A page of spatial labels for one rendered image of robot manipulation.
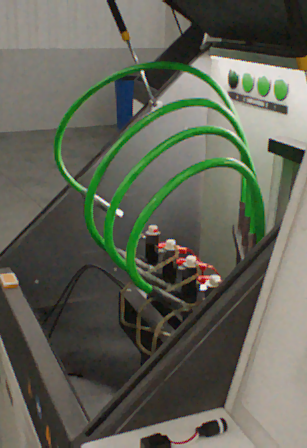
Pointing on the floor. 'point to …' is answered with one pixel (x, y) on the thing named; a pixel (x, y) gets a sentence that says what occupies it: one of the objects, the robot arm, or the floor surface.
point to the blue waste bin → (124, 91)
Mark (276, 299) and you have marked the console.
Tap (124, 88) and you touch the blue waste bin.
